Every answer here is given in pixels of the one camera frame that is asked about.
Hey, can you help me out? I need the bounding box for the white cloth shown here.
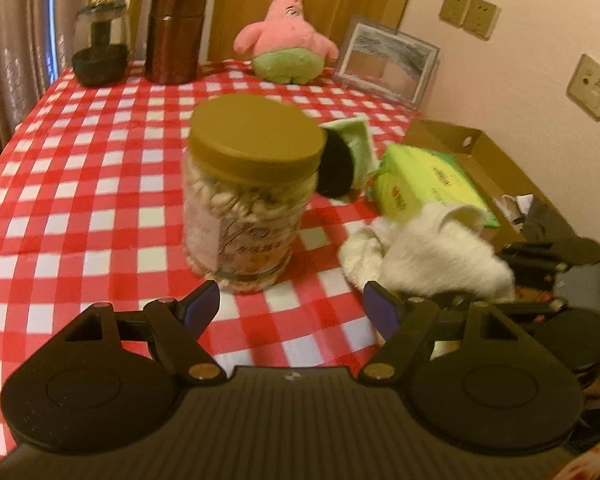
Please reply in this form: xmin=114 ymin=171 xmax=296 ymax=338
xmin=340 ymin=202 xmax=517 ymax=305

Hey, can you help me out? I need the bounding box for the clear picture frame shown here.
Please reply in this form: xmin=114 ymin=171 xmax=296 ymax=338
xmin=332 ymin=16 xmax=441 ymax=110

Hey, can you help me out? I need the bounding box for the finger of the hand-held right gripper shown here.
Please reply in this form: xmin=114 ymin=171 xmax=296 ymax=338
xmin=432 ymin=294 xmax=568 ymax=317
xmin=500 ymin=242 xmax=570 ymax=274

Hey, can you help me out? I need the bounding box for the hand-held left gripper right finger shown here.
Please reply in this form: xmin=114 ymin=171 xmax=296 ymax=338
xmin=357 ymin=281 xmax=537 ymax=385

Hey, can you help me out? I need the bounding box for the gold lid snack jar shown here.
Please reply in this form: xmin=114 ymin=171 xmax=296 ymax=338
xmin=182 ymin=94 xmax=327 ymax=295

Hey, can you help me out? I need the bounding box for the large beige wall socket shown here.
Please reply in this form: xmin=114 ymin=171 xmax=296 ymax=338
xmin=566 ymin=53 xmax=600 ymax=122

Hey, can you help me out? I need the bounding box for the brown wooden canister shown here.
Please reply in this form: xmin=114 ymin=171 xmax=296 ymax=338
xmin=145 ymin=0 xmax=209 ymax=85

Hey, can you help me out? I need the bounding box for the patterned curtain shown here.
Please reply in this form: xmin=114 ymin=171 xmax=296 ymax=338
xmin=0 ymin=0 xmax=221 ymax=136

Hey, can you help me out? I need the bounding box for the red checkered tablecloth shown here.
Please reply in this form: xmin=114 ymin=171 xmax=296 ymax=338
xmin=0 ymin=57 xmax=531 ymax=466

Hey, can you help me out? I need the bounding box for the brown cardboard box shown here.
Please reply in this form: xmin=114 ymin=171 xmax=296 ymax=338
xmin=402 ymin=118 xmax=581 ymax=261

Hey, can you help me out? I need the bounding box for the dark glass jar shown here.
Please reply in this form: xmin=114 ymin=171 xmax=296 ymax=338
xmin=71 ymin=0 xmax=131 ymax=87

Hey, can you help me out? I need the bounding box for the pink starfish plush toy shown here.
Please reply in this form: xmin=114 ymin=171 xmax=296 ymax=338
xmin=232 ymin=0 xmax=340 ymax=86

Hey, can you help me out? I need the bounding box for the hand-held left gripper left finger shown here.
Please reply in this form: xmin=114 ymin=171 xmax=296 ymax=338
xmin=55 ymin=281 xmax=227 ymax=387

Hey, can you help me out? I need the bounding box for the green tissue box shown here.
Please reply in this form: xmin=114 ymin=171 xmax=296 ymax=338
xmin=370 ymin=143 xmax=501 ymax=228

